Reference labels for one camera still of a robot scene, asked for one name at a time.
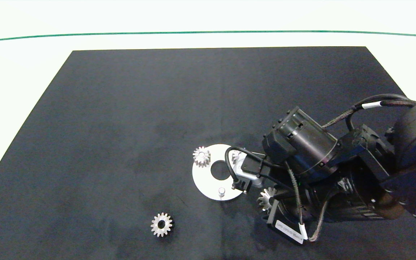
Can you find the dark work mat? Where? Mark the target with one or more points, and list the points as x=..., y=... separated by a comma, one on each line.
x=121, y=126

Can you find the round white plate with pins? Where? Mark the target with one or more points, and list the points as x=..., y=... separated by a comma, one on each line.
x=202, y=177

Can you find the boxy wrist camera shiny side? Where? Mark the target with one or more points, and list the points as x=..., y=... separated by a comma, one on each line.
x=246, y=176

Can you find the steel spur gear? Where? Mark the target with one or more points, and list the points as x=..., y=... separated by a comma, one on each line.
x=155, y=226
x=265, y=200
x=197, y=157

